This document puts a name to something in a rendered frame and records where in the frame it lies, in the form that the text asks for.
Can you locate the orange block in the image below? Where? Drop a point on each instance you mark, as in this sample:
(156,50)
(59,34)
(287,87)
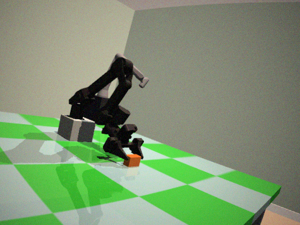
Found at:
(133,160)

